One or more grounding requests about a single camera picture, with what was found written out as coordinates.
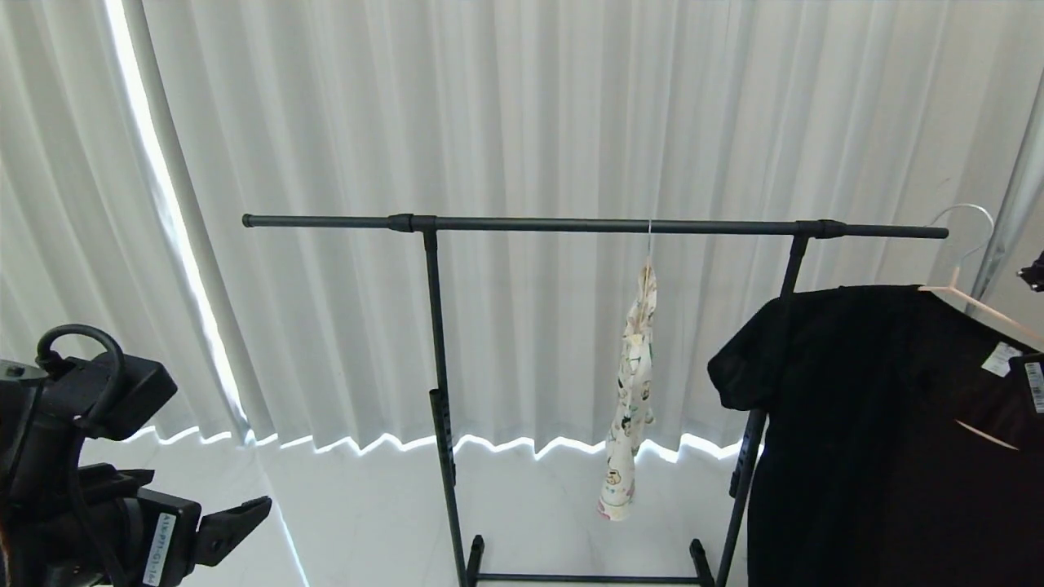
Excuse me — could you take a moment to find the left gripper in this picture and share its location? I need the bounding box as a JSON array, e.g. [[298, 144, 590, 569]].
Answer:
[[49, 469, 272, 587]]

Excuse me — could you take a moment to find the black clothes rack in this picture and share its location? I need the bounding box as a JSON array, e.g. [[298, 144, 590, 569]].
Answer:
[[242, 214, 949, 587]]

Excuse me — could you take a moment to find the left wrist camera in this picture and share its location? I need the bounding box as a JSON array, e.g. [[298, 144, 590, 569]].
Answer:
[[37, 352, 179, 445]]

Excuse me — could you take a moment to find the cream printed shirt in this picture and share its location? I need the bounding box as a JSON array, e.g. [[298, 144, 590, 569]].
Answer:
[[597, 259, 658, 521]]

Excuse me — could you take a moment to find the black t-shirt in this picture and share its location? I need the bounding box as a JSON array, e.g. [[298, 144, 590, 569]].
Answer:
[[707, 285, 1044, 587]]

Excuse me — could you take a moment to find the white curtain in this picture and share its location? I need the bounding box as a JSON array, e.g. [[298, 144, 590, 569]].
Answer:
[[0, 0, 1044, 466]]

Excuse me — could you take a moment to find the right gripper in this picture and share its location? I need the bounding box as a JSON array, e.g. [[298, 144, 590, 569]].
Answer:
[[1010, 352, 1044, 418]]

